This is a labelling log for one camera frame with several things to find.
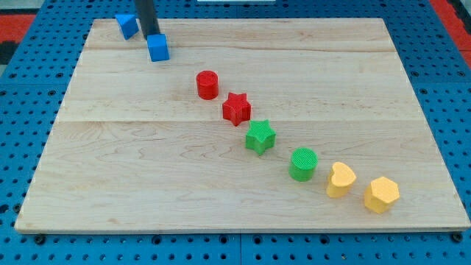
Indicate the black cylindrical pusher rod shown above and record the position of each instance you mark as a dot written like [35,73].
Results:
[148,17]

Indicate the red star block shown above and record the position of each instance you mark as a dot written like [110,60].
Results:
[236,108]

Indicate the blue triangle block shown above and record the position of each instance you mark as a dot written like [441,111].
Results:
[127,24]

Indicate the yellow hexagon block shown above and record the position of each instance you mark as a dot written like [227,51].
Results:
[381,194]

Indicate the wooden board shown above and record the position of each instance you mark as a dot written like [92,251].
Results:
[135,150]

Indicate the red cylinder block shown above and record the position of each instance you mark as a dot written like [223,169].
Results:
[207,83]

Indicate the green star block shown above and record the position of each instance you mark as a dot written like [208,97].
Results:
[260,136]

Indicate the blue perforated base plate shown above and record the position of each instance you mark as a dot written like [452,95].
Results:
[35,81]

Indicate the blue cube block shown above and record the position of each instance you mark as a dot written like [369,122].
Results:
[157,47]

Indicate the yellow heart block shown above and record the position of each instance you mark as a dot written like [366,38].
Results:
[340,180]

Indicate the green cylinder block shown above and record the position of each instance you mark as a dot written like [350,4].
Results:
[303,164]

